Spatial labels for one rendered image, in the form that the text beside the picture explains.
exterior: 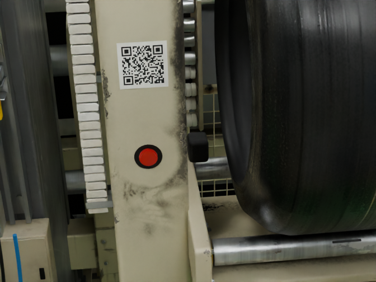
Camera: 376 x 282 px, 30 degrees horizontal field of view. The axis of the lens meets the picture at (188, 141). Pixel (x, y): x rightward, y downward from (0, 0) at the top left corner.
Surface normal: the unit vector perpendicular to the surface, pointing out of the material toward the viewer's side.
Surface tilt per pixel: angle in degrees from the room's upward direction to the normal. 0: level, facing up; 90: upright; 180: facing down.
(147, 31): 90
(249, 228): 0
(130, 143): 90
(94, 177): 90
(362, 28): 62
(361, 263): 0
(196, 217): 0
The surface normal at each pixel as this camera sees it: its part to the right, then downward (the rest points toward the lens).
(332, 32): 0.07, -0.01
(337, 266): -0.03, -0.88
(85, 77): 0.10, 0.46
